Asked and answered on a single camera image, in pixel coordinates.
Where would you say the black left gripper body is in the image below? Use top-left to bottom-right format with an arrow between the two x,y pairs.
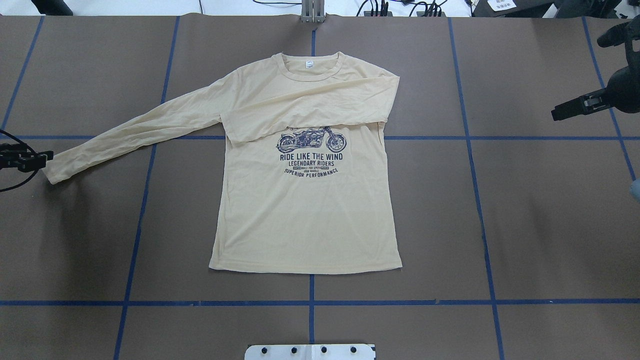
0,143 -> 21,170

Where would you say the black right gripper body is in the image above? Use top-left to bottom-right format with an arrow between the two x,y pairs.
597,15 -> 640,111

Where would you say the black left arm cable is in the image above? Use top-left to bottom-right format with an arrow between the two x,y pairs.
0,129 -> 41,193

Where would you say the aluminium frame post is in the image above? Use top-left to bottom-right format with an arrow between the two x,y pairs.
300,0 -> 326,24

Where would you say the beige long sleeve shirt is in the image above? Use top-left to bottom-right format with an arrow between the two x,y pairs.
44,52 -> 403,275

